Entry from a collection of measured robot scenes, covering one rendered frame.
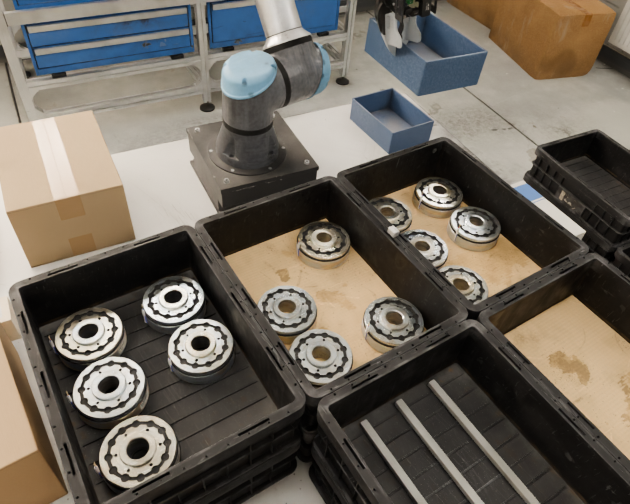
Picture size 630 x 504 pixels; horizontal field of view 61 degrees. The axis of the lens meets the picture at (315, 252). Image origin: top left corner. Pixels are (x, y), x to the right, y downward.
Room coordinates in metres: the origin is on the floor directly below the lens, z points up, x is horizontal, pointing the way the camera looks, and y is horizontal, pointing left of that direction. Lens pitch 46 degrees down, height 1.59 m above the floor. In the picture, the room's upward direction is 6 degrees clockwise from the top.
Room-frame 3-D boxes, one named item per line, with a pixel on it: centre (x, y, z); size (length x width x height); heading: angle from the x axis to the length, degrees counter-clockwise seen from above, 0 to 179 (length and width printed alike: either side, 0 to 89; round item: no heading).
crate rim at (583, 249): (0.78, -0.26, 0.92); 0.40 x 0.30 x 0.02; 37
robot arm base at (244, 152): (1.07, 0.19, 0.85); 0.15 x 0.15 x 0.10
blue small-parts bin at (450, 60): (1.07, -0.18, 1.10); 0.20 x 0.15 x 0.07; 32
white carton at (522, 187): (0.97, -0.50, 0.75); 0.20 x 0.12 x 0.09; 34
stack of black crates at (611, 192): (1.46, -0.92, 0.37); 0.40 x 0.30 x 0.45; 31
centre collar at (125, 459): (0.30, 0.21, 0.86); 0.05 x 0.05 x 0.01
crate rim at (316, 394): (0.60, -0.02, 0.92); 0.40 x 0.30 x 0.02; 37
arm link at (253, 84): (1.07, 0.18, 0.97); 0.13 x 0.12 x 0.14; 135
